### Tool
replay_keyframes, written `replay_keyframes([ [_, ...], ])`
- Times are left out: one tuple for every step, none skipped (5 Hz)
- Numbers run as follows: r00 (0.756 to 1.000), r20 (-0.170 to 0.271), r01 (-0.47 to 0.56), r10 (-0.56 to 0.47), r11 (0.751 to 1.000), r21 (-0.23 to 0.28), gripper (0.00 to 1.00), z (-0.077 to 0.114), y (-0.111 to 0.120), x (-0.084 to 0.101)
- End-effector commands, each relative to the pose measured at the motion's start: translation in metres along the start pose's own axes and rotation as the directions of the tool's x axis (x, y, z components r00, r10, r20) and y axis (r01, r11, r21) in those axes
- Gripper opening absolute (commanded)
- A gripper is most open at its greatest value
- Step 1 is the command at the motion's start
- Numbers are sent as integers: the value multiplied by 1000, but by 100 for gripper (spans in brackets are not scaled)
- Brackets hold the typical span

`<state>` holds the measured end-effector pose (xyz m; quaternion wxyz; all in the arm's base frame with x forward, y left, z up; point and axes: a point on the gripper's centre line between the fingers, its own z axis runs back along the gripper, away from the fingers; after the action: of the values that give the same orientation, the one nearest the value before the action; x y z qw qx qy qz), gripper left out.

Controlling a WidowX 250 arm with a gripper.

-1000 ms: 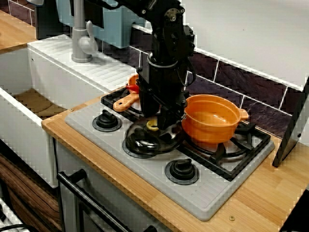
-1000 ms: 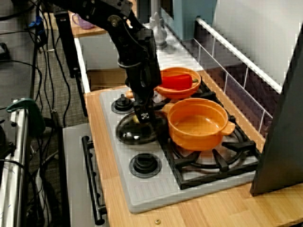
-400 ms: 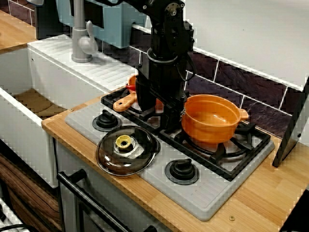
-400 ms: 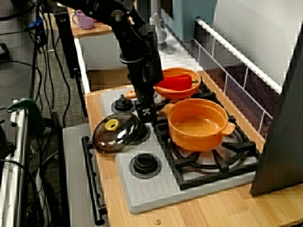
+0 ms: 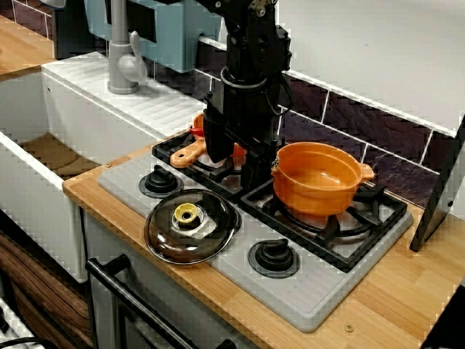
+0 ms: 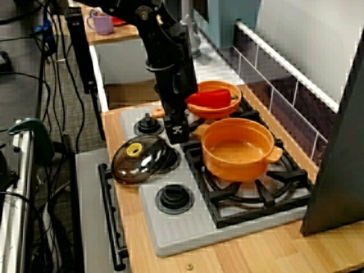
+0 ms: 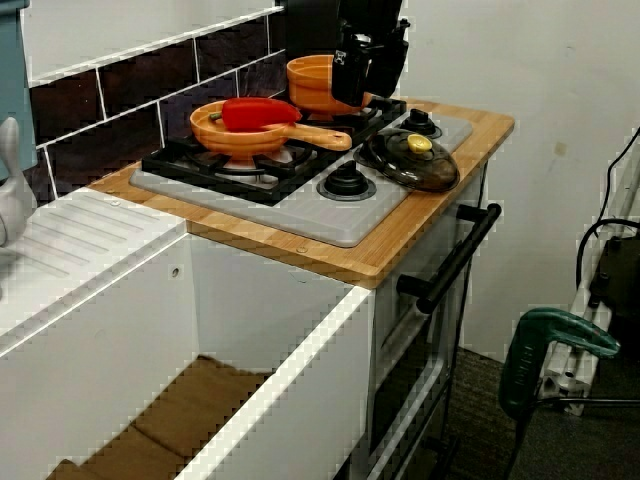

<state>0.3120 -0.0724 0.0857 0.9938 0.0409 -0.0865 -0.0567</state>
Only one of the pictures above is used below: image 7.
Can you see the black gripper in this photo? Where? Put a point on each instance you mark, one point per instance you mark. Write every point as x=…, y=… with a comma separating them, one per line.
x=380, y=32

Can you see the glass lid with yellow knob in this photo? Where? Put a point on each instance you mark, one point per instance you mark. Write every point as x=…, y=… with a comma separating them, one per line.
x=400, y=165

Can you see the red toy pepper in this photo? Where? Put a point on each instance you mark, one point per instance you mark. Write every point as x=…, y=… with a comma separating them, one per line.
x=255, y=115

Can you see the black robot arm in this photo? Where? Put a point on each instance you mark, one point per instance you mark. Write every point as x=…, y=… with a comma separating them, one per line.
x=370, y=10

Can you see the black burner grate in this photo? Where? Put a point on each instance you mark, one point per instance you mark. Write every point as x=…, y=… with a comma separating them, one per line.
x=385, y=107
x=165, y=162

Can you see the orange toy pot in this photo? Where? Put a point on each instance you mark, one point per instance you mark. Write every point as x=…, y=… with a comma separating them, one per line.
x=310, y=85

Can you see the black stove knob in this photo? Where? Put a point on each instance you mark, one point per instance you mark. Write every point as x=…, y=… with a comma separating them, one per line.
x=345, y=182
x=420, y=122

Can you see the orange toy frying pan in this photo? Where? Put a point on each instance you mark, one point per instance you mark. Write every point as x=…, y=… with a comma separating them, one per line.
x=235, y=142

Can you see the grey toy stove plate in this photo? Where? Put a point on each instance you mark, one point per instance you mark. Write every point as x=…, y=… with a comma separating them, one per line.
x=320, y=220

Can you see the dark tiled backsplash panel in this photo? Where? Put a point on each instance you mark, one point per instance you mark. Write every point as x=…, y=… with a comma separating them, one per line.
x=130, y=85

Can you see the white toy oven cabinet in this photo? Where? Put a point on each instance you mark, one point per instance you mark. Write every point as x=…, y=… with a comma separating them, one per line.
x=400, y=375

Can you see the green power drill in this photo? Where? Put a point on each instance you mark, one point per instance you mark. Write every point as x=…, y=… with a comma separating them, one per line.
x=520, y=370

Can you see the brown cardboard sheet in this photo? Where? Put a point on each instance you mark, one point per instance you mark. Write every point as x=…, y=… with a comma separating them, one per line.
x=190, y=400

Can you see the grey toy faucet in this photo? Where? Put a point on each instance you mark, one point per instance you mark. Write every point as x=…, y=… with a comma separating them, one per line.
x=12, y=200

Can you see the white toy sink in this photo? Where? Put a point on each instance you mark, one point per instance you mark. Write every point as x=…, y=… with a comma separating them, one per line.
x=100, y=350

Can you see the aluminium extrusion frame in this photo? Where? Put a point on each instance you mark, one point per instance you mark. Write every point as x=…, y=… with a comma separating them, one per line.
x=585, y=300

